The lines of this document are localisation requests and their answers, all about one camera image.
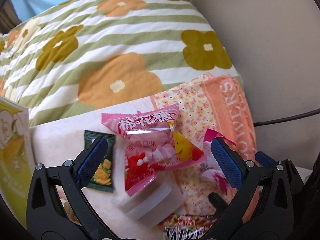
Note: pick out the pink marshmallow bag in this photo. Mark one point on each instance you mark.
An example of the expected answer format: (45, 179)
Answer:
(153, 144)

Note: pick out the small dark green snack packet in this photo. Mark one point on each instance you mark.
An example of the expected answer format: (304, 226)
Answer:
(102, 179)

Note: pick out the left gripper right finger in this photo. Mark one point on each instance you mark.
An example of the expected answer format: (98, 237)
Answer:
(262, 208)

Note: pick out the pink floral flowers cloth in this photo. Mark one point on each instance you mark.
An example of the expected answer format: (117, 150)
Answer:
(209, 102)

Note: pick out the green cardboard box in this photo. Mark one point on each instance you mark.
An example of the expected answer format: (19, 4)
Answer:
(17, 159)

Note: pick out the pink white candy packet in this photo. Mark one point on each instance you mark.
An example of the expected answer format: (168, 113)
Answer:
(210, 170)

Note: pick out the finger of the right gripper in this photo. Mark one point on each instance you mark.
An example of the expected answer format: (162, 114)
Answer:
(264, 160)

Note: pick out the left brown curtain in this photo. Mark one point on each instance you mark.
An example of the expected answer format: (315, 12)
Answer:
(8, 17)

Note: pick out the floral striped quilt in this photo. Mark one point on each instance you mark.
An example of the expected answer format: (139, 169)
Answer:
(82, 55)

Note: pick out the white foam block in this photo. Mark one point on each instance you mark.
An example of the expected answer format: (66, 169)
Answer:
(154, 203)

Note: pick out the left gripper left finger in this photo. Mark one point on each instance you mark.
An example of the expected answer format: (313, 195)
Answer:
(90, 159)

